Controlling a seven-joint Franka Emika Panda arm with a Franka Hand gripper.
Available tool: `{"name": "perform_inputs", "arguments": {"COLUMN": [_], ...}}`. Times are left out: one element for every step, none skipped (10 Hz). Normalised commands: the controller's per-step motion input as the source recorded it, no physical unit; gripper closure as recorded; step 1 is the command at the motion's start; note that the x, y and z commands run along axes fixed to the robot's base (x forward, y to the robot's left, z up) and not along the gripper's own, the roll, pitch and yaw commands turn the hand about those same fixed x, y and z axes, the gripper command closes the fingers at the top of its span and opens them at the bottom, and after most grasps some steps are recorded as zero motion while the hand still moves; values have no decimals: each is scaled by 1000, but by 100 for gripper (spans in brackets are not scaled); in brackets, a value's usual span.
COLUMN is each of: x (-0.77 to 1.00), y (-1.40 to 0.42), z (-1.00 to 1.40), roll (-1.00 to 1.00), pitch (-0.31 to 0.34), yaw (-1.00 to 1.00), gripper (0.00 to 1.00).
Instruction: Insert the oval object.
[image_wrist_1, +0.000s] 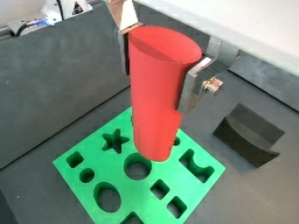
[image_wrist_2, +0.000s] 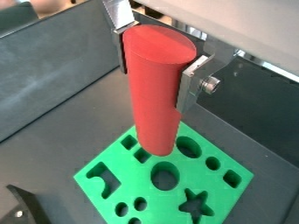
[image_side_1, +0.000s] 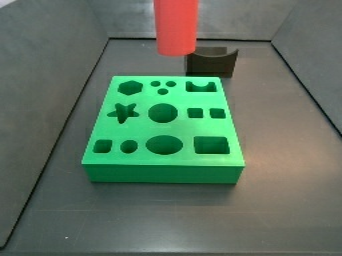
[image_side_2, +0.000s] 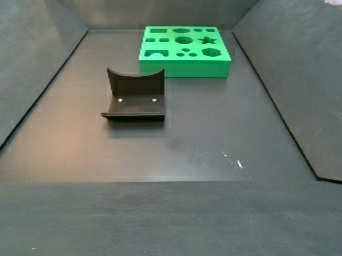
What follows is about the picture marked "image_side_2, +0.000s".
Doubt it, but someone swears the black curved holder stand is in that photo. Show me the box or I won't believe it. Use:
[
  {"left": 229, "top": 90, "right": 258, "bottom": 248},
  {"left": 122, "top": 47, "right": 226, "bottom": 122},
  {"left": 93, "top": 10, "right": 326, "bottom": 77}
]
[{"left": 102, "top": 69, "right": 166, "bottom": 120}]

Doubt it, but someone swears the green shape sorter box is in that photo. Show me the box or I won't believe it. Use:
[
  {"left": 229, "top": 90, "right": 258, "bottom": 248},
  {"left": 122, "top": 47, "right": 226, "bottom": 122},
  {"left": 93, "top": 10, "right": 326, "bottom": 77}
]
[{"left": 139, "top": 26, "right": 231, "bottom": 78}]

